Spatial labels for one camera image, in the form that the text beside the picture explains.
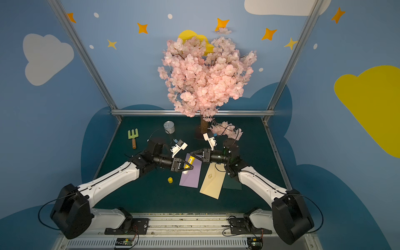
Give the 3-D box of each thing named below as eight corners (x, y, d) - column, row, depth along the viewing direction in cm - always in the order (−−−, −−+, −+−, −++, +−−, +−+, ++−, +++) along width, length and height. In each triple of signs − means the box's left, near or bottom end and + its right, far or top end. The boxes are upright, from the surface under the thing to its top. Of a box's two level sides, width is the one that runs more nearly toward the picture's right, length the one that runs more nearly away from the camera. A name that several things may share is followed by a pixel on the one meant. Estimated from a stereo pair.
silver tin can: (163, 134, 112) (162, 130, 108) (165, 124, 118) (164, 120, 114) (174, 134, 112) (173, 130, 108) (175, 124, 118) (174, 120, 114)
